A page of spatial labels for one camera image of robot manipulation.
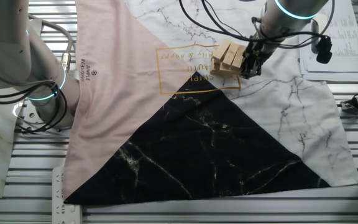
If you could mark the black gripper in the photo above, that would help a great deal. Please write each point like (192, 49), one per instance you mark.
(256, 51)

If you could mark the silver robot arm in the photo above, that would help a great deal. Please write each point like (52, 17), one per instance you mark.
(5, 46)

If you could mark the stacked wooden jenga blocks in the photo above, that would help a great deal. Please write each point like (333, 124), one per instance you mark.
(222, 71)

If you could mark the black foam microphone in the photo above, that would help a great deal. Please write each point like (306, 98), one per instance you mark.
(324, 51)

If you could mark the pink black marble tablecloth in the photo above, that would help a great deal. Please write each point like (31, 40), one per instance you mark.
(197, 140)

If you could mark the printed paper stack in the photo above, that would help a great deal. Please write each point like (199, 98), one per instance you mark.
(343, 62)

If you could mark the white power strip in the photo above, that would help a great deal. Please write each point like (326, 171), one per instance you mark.
(67, 214)

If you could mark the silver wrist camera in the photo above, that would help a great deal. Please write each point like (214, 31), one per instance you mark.
(315, 34)

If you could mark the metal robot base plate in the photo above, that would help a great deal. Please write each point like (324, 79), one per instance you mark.
(31, 115)

